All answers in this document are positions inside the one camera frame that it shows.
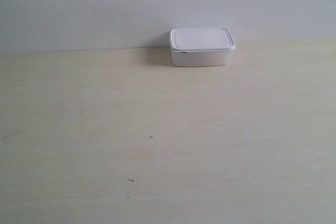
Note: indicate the white lidded plastic container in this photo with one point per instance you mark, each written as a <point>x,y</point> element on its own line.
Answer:
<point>201,47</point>

